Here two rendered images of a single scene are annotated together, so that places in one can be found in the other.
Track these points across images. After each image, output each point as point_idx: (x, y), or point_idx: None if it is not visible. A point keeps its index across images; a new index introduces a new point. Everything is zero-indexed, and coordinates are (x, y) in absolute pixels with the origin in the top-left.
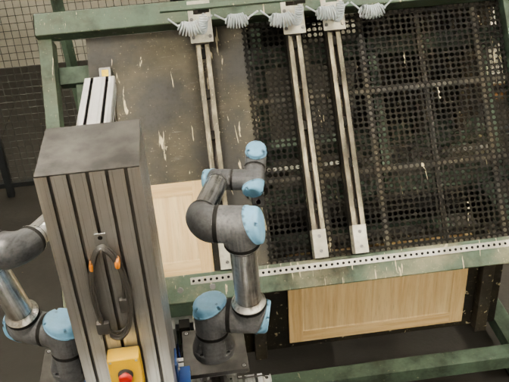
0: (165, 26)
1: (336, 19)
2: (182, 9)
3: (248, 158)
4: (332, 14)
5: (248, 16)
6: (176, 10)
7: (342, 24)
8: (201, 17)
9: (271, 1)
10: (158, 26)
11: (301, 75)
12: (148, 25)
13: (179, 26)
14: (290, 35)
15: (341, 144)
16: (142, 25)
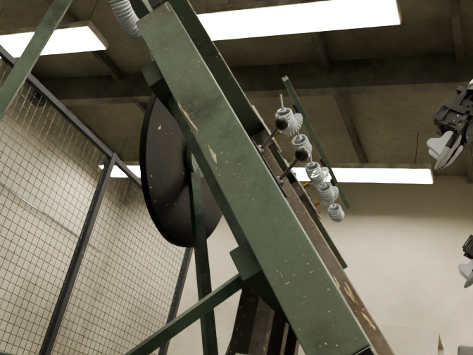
0: (241, 110)
1: (330, 201)
2: (295, 94)
3: None
4: (333, 193)
5: (281, 157)
6: (293, 91)
7: (319, 213)
8: (300, 115)
9: (321, 147)
10: (241, 105)
11: (322, 234)
12: (243, 93)
13: (286, 109)
14: (300, 196)
15: (369, 313)
16: (240, 87)
